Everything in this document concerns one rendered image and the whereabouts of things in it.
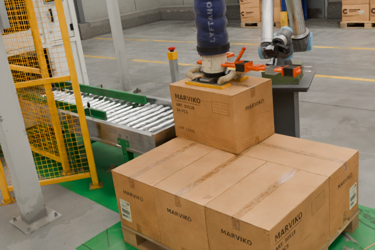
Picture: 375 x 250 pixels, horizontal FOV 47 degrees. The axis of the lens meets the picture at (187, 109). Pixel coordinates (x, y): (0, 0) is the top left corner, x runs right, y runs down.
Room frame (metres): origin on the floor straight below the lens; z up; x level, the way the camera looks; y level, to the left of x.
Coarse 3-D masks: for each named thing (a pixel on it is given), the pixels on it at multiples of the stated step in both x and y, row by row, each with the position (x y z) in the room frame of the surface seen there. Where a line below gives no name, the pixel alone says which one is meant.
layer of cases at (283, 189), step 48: (192, 144) 2.81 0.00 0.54; (288, 144) 2.61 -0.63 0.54; (144, 192) 2.33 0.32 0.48; (192, 192) 2.14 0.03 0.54; (240, 192) 2.07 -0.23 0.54; (288, 192) 2.01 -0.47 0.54; (336, 192) 2.18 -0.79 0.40; (192, 240) 2.07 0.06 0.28; (240, 240) 1.82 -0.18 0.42; (288, 240) 1.81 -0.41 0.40
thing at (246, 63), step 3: (246, 60) 2.77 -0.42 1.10; (237, 63) 2.74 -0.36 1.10; (240, 63) 2.75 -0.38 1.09; (243, 63) 2.74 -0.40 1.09; (246, 63) 2.68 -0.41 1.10; (249, 63) 2.71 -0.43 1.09; (252, 63) 2.73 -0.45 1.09; (237, 66) 2.72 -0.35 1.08; (240, 66) 2.69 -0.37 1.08; (243, 66) 2.68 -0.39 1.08; (246, 66) 2.68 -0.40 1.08; (237, 69) 2.71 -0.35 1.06; (240, 69) 2.70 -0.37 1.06; (243, 69) 2.68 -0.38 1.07; (246, 69) 2.68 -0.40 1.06; (249, 69) 2.70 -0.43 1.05; (246, 72) 2.68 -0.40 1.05
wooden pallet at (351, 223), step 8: (352, 216) 2.33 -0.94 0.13; (344, 224) 2.25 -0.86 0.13; (352, 224) 2.33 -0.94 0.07; (128, 232) 2.50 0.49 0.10; (136, 232) 2.43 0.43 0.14; (336, 232) 2.17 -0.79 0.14; (352, 232) 2.33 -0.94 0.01; (128, 240) 2.51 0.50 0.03; (136, 240) 2.45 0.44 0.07; (144, 240) 2.49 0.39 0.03; (152, 240) 2.32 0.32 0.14; (328, 240) 2.12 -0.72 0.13; (144, 248) 2.41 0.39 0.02; (152, 248) 2.40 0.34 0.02; (160, 248) 2.39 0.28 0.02; (168, 248) 2.22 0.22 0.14; (320, 248) 2.04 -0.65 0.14
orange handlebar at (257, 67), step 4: (228, 52) 3.15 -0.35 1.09; (232, 52) 3.14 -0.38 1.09; (228, 56) 3.07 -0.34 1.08; (200, 60) 3.02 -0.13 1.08; (224, 64) 2.81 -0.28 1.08; (228, 64) 2.79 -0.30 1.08; (232, 64) 2.77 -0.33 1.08; (252, 64) 2.71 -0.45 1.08; (256, 64) 2.67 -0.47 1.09; (260, 64) 2.67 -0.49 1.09; (248, 68) 2.67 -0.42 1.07; (252, 68) 2.65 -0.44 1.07; (256, 68) 2.63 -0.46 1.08; (260, 68) 2.61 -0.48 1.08; (264, 68) 2.59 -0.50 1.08; (280, 68) 2.55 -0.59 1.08; (280, 72) 2.50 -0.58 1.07; (296, 72) 2.43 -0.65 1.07; (300, 72) 2.44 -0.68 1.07
